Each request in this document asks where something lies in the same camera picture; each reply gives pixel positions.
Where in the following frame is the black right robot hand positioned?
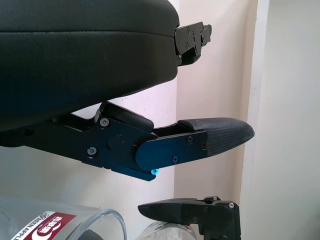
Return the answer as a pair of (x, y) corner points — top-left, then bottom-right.
(137, 196), (242, 240)

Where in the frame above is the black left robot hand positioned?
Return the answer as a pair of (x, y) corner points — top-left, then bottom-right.
(0, 0), (255, 181)

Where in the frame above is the clear water bottle red label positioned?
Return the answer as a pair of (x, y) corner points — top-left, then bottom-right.
(23, 210), (201, 240)

